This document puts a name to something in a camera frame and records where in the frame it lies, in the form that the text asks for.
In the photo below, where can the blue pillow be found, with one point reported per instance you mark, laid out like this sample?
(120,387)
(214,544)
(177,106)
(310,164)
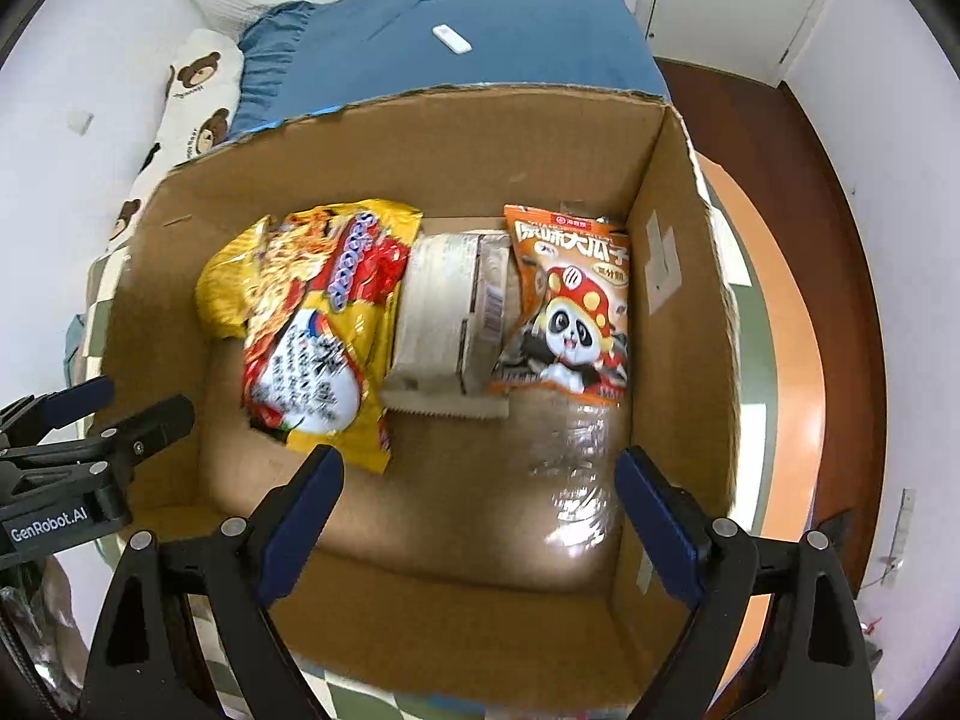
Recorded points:
(360,52)

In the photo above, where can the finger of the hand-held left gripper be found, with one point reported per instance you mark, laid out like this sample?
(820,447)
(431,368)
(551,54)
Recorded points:
(75,399)
(154,424)

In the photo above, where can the yellow noodle packet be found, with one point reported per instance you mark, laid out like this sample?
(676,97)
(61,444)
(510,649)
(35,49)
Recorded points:
(300,300)

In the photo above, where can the white remote control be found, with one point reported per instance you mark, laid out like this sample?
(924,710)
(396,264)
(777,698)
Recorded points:
(452,39)

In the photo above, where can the orange panda snack packet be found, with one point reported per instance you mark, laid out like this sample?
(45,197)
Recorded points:
(570,300)

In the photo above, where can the crumpled plastic bag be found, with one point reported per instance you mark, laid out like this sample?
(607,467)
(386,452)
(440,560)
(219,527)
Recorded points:
(34,607)

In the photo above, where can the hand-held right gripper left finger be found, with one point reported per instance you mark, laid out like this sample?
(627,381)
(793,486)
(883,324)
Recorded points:
(300,532)

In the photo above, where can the green white checkered tablecloth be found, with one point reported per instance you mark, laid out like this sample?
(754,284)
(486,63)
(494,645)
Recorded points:
(759,360)

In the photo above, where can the orange-edged table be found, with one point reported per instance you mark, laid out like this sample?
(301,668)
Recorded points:
(787,360)

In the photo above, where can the beige wrapped packet pack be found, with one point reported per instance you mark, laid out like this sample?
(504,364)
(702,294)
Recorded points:
(435,300)

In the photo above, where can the bear print pillow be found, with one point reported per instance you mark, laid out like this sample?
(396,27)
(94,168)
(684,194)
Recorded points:
(202,97)

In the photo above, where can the white wardrobe door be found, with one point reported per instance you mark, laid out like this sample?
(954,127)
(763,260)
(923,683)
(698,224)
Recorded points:
(720,0)

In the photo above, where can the cardboard box with blue print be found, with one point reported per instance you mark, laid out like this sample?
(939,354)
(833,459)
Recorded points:
(450,157)

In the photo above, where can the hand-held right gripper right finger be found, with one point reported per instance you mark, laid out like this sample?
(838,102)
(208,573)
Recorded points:
(660,532)

